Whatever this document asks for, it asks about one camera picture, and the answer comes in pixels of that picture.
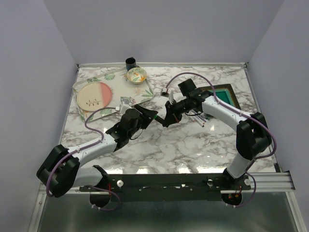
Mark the floral small bowl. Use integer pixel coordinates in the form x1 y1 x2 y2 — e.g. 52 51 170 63
126 67 147 85

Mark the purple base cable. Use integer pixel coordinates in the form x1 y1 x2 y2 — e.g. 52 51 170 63
225 171 257 209
84 185 121 211

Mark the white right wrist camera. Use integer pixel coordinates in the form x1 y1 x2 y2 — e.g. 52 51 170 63
160 87 174 104

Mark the aluminium frame rail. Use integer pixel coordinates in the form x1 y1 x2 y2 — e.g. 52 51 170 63
251 172 295 192

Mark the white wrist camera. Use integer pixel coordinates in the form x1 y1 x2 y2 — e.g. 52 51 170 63
115 100 133 114
160 87 174 104

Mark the floral leaf pattern tray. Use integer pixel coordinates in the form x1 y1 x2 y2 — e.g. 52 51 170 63
72 67 154 122

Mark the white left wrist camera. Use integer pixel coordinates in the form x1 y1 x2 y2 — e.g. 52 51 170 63
115 100 133 114

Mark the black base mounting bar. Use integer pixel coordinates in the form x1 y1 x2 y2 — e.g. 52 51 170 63
95 173 251 202

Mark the black teal square plate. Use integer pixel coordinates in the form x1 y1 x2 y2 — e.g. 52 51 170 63
214 84 241 109

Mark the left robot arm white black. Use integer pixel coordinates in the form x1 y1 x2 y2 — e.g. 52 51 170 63
36 105 158 198

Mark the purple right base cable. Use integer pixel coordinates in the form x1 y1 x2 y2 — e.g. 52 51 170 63
225 171 257 209

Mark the pink cream round plate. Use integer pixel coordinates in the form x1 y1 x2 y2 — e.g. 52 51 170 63
76 82 112 112

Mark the dark blue mug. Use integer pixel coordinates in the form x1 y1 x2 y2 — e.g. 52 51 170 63
125 57 137 71

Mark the green cap black highlighter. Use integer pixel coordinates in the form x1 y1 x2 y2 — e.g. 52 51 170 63
155 116 166 125

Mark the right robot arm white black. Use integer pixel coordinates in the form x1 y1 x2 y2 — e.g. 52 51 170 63
162 79 272 189

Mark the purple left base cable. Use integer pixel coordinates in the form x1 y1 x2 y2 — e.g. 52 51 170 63
84 185 121 211

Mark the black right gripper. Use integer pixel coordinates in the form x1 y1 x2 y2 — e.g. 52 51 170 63
163 98 191 126

